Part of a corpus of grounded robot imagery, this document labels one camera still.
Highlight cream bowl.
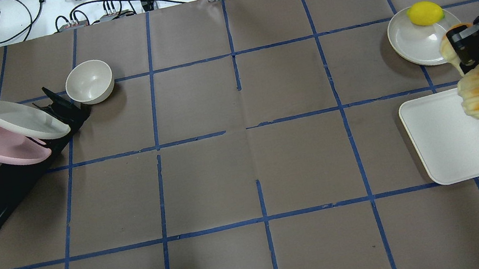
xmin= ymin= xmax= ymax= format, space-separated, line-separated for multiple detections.
xmin=65 ymin=60 xmax=115 ymax=105

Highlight black plate rack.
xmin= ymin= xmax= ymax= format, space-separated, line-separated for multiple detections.
xmin=0 ymin=87 xmax=92 ymax=230

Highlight white shallow dish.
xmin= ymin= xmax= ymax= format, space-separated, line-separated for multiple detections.
xmin=386 ymin=8 xmax=461 ymax=66

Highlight pink plate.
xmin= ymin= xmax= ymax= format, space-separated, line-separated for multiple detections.
xmin=0 ymin=127 xmax=52 ymax=166

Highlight white rectangular tray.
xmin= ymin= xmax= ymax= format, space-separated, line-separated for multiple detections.
xmin=398 ymin=89 xmax=479 ymax=185

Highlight white plate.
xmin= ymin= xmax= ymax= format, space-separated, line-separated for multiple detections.
xmin=0 ymin=101 xmax=71 ymax=140

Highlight black cables on desk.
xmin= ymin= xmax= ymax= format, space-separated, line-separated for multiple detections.
xmin=0 ymin=0 xmax=189 ymax=45

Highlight yellow lemon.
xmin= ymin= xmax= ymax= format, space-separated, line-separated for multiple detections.
xmin=406 ymin=1 xmax=445 ymax=27

